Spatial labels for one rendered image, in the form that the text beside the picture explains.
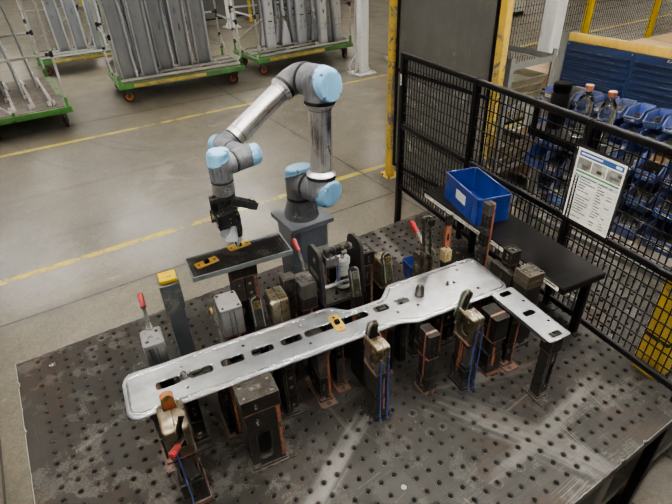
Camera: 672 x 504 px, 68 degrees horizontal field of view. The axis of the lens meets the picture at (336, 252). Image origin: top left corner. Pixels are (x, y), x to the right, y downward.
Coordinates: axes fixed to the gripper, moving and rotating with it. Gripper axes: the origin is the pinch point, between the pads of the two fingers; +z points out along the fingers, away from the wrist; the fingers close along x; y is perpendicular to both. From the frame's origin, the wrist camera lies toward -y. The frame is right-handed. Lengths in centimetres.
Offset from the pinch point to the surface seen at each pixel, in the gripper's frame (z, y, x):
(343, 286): 22.5, -31.2, 20.8
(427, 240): 10, -65, 31
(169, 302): 14.3, 28.7, -0.1
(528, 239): 18, -108, 46
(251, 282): 16.5, -0.8, 4.4
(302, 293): 16.8, -12.8, 21.2
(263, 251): 5.4, -7.5, 4.1
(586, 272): 18, -106, 74
